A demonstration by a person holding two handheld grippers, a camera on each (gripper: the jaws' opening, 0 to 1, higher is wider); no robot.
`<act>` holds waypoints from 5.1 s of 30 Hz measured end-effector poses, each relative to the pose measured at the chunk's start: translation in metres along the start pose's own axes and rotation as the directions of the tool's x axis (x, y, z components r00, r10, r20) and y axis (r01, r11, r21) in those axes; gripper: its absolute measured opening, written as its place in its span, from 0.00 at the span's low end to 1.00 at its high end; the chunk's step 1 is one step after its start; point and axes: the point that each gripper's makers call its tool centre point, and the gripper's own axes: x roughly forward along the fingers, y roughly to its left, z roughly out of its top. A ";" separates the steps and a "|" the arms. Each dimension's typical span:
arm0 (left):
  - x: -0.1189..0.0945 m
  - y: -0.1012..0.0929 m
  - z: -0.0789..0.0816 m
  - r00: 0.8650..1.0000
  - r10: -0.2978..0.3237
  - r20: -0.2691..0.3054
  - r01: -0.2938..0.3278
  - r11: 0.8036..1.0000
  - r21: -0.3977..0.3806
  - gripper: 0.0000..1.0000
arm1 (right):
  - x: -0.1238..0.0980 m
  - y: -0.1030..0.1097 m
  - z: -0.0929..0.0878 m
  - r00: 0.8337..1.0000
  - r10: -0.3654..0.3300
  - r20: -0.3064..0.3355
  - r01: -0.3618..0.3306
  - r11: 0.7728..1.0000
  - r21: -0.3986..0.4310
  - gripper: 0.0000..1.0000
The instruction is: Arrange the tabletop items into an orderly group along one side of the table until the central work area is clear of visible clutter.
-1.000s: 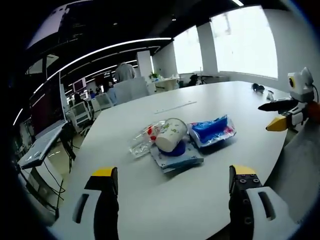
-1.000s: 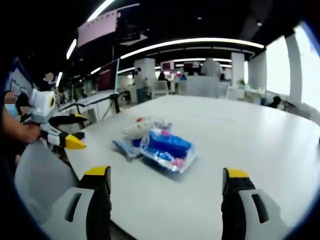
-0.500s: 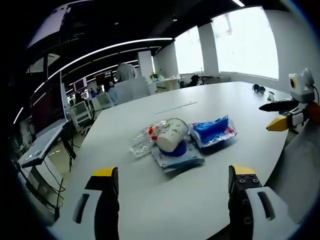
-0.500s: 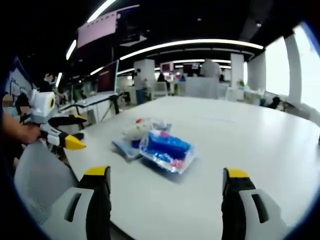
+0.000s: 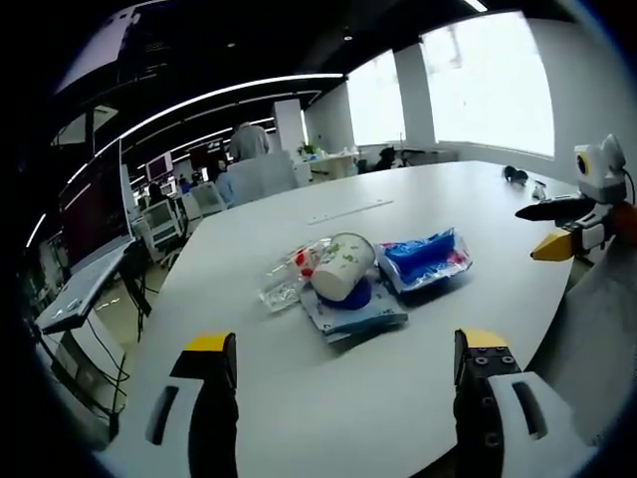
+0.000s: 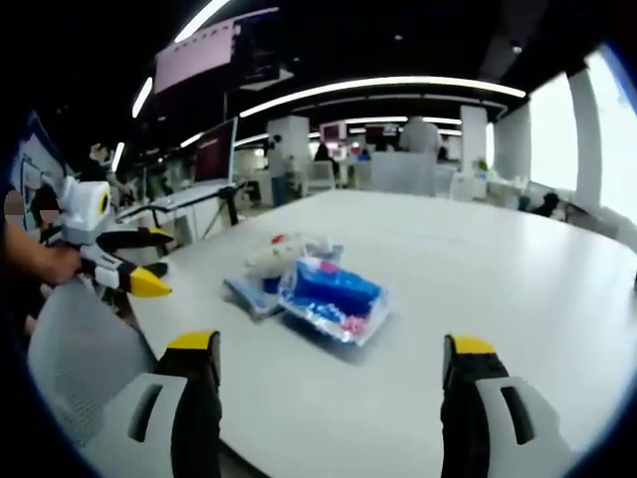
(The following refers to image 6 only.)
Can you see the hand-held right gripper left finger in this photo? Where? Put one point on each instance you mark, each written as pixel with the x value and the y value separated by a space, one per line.
pixel 194 398

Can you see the small clear plastic packet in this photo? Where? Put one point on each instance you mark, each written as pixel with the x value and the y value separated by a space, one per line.
pixel 326 248

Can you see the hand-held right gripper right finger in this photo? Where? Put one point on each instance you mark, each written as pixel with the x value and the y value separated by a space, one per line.
pixel 478 398

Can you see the person's left hand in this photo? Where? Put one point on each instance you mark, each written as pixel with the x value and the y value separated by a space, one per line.
pixel 62 264

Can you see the white partition panel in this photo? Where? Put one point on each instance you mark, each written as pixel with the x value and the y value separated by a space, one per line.
pixel 403 173

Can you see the blue plastic-wrapped packet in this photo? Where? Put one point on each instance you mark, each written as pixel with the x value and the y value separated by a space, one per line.
pixel 333 296

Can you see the dark red monitor screen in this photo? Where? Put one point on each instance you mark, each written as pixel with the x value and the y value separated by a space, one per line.
pixel 215 154

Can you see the hanging pink ceiling screen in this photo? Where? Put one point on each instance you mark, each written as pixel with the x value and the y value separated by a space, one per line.
pixel 195 62

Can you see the white red-dotted plastic bag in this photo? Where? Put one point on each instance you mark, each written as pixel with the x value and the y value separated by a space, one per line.
pixel 274 254

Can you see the light blue packet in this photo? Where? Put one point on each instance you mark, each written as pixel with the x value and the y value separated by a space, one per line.
pixel 254 298

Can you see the white desk with black legs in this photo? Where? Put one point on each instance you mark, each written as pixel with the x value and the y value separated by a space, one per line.
pixel 184 199

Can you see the white table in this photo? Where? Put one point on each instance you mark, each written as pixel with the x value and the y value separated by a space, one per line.
pixel 448 279

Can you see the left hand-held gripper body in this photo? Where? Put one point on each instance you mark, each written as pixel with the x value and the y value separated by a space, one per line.
pixel 84 214

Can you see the grey mesh office chair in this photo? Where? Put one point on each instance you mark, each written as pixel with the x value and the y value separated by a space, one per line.
pixel 84 358

